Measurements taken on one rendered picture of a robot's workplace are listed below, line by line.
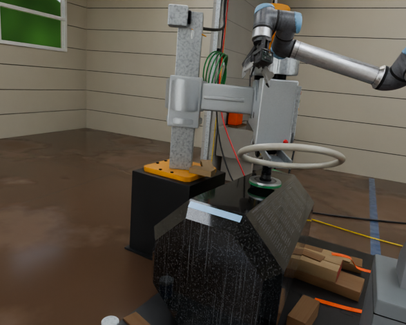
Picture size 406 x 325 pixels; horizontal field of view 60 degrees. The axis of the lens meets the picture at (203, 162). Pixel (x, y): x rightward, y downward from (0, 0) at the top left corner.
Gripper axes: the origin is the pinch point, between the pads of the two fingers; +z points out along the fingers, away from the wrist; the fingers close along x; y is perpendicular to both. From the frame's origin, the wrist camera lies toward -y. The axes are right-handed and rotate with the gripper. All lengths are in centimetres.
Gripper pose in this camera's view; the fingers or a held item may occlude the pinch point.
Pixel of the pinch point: (254, 84)
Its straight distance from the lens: 163.9
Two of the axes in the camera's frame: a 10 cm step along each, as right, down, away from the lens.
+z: -1.1, 9.8, -1.6
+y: 4.8, -0.9, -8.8
